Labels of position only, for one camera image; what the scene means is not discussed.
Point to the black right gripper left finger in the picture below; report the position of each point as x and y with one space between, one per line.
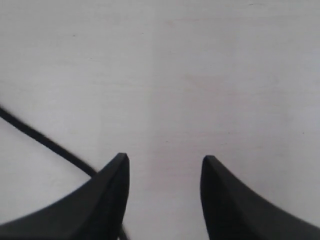
95 211

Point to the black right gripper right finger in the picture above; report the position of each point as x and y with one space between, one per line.
233 211

